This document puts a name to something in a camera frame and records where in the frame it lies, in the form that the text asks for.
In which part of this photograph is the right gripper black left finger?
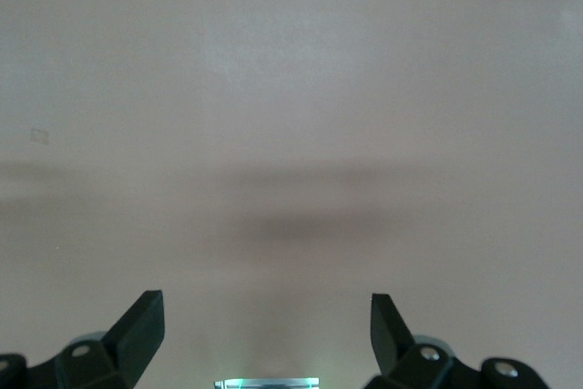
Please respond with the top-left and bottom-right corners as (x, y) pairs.
(0, 289), (166, 389)

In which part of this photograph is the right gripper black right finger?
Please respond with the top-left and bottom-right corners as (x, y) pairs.
(363, 292), (555, 389)

